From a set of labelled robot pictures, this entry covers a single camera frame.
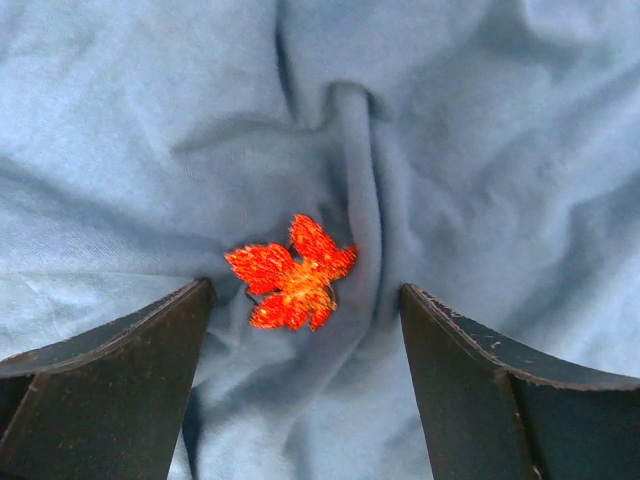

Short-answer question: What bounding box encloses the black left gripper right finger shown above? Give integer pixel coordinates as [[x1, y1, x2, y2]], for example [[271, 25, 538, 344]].
[[400, 284, 639, 480]]

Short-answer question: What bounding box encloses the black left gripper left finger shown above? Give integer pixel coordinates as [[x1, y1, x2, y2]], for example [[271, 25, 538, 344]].
[[1, 279, 215, 480]]

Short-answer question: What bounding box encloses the blue t-shirt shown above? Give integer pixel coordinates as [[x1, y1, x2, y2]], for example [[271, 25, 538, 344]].
[[1, 1, 639, 479]]

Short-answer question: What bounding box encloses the red maple leaf brooch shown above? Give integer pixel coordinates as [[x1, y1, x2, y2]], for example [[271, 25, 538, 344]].
[[225, 214, 358, 331]]

